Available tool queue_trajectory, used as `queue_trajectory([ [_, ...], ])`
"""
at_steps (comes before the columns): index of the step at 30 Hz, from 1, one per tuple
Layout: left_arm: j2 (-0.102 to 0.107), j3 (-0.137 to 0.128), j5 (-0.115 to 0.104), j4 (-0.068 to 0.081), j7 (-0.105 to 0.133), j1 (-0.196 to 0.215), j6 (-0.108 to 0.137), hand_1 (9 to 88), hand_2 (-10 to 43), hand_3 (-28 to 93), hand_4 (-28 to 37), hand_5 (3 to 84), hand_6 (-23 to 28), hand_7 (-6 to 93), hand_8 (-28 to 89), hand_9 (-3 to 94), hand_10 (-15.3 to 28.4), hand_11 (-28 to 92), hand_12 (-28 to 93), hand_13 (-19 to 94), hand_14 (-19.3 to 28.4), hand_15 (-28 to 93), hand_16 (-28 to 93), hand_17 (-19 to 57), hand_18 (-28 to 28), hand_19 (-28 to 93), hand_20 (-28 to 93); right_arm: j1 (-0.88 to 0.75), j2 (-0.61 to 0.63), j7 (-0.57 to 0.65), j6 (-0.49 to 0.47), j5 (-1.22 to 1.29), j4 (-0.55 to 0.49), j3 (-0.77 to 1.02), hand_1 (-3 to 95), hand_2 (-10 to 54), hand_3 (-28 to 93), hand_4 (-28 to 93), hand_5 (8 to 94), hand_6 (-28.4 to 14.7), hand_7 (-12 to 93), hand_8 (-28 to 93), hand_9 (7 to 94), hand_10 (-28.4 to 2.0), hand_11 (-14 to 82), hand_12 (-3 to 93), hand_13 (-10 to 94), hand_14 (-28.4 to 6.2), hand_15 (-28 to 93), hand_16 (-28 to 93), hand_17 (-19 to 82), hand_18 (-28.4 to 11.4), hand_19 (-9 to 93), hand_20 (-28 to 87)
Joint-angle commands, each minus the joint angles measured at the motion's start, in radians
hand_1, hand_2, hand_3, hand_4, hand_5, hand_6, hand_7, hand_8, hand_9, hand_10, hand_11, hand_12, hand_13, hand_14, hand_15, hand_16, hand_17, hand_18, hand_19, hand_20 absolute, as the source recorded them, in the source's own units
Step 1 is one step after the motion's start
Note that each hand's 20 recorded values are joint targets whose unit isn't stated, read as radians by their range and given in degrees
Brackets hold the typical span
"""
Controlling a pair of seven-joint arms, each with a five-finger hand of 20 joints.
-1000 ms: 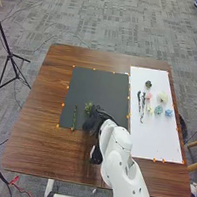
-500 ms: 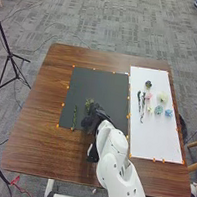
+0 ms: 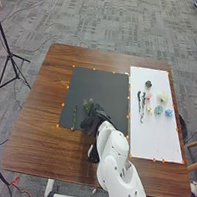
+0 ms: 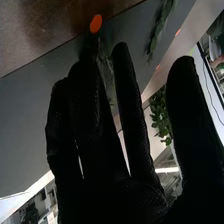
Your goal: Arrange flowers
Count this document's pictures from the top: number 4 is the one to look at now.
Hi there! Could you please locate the green sprig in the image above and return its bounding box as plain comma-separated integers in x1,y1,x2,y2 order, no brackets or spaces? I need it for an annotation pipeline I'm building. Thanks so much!
143,0,179,64

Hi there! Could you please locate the green potted plant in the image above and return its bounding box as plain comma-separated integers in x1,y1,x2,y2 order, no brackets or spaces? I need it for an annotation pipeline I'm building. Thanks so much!
148,85,174,148

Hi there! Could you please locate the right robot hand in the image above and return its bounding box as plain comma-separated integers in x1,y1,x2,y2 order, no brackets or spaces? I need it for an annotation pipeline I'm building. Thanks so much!
44,34,224,224

